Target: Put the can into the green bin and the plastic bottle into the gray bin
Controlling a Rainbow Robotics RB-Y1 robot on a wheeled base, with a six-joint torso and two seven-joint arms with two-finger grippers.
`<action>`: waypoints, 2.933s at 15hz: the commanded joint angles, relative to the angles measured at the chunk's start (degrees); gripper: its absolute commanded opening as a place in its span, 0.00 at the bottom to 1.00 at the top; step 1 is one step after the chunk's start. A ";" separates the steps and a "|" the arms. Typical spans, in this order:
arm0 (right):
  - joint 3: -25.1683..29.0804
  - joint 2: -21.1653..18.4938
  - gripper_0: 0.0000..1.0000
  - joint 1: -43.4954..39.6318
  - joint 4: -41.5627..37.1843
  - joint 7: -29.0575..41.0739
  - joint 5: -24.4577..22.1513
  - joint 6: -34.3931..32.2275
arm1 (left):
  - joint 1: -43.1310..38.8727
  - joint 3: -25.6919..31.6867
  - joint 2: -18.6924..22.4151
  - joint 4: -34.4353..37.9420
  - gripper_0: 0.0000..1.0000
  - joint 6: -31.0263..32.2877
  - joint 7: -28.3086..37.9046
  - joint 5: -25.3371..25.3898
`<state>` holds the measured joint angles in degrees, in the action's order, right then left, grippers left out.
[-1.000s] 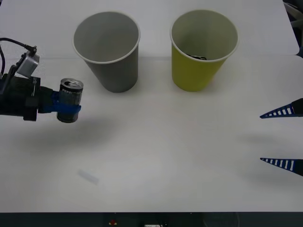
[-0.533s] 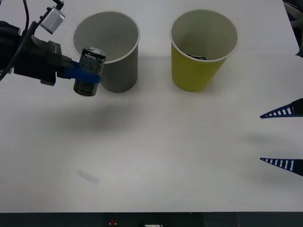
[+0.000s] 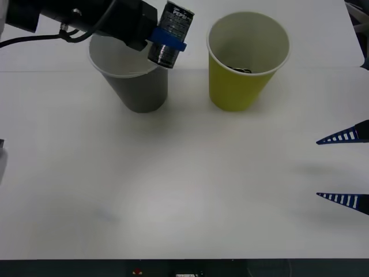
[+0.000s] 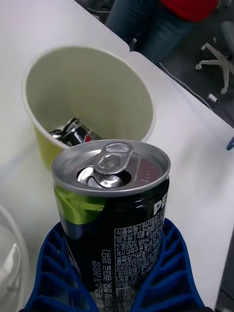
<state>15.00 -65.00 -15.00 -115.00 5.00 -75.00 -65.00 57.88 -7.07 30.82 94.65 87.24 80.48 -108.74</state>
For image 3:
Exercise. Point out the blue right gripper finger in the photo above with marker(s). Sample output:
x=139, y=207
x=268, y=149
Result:
x=350, y=135
x=350, y=200

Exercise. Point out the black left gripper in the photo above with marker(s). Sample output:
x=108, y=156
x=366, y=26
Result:
x=132, y=20

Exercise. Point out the black drink can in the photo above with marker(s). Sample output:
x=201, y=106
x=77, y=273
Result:
x=174, y=23

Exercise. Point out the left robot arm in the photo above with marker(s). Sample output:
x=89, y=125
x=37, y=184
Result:
x=57, y=11

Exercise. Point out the grey plastic bin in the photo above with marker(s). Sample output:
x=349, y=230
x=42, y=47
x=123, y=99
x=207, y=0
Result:
x=138, y=92

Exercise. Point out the yellow-green plastic bin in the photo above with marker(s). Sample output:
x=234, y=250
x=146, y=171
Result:
x=236, y=89

